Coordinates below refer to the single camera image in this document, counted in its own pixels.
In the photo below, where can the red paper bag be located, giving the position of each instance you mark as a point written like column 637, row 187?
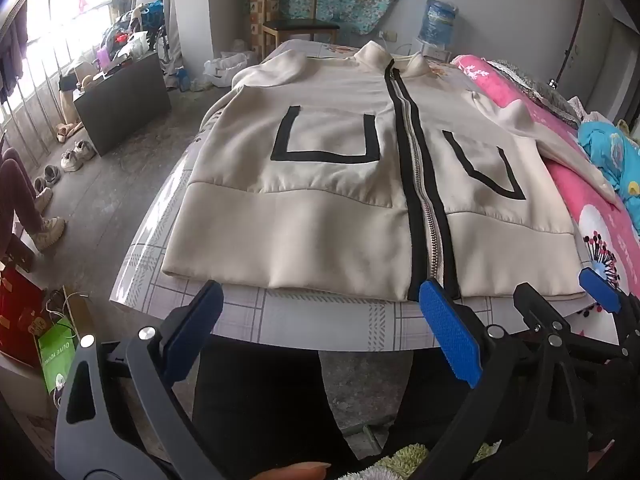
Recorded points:
column 17, row 310

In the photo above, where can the blue printed cloth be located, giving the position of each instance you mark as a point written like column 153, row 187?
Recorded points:
column 615, row 155

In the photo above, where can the person's left hand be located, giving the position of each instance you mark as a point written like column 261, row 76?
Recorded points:
column 295, row 472

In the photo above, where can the beige zip jacket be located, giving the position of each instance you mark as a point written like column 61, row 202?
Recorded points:
column 310, row 230

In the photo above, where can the white plastic bag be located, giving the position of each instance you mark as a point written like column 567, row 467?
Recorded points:
column 230, row 67

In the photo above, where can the blue plastic container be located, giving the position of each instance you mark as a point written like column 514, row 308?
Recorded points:
column 183, row 79

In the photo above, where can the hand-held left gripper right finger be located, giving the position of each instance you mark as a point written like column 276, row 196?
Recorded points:
column 450, row 330

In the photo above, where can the brown paper bag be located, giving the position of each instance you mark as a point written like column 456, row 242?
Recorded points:
column 80, row 310

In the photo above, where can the dark long pole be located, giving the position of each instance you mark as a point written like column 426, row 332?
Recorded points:
column 580, row 15

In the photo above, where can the person's black trousers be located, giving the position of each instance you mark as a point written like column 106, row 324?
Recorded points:
column 260, row 410

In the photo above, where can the dark cabinet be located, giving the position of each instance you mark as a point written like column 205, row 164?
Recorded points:
column 125, row 105

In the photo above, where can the white water dispenser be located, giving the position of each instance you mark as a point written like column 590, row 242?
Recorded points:
column 435, row 54

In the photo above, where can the pile of clothes and bags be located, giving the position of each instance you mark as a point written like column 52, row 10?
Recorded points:
column 130, row 30

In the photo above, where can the patterned stand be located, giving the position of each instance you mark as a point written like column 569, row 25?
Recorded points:
column 256, row 20

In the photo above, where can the blue water jug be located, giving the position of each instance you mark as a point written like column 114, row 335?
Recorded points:
column 437, row 22

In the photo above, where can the dark hanging clothes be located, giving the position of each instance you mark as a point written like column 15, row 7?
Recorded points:
column 12, row 60

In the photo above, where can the grey slipper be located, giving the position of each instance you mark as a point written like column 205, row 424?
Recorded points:
column 40, row 185
column 52, row 175

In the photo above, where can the metal window railing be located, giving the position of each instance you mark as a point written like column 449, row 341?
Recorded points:
column 30, row 125

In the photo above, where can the green paper bag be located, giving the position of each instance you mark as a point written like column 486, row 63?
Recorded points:
column 57, row 355

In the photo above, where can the grey fluffy blanket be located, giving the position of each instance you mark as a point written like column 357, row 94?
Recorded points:
column 540, row 90

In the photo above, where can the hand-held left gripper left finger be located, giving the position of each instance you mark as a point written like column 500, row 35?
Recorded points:
column 192, row 330

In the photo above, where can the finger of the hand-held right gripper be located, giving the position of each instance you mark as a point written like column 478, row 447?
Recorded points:
column 599, row 290
column 535, row 307

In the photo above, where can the pink printed blanket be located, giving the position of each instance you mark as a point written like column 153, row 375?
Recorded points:
column 575, row 190

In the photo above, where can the person's fluffy coat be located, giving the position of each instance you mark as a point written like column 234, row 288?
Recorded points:
column 415, row 465

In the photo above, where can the wall socket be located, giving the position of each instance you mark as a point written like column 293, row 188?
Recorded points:
column 390, row 36

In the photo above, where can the wooden chair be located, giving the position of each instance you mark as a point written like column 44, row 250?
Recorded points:
column 300, row 25

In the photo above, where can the beige tall boots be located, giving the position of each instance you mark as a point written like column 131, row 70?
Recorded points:
column 67, row 105

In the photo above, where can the white sneaker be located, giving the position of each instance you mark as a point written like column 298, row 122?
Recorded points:
column 85, row 150
column 71, row 161

